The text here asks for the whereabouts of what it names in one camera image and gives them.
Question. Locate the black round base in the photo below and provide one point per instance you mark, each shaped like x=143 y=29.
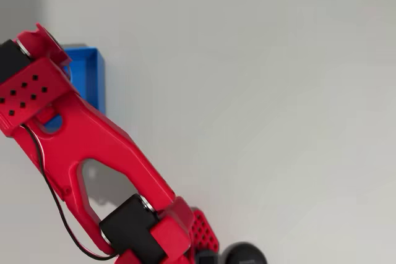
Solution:
x=244 y=254

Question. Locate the blue square box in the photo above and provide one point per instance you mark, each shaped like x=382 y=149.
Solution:
x=92 y=75

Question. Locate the red robot arm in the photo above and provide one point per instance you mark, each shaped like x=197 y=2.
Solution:
x=92 y=134

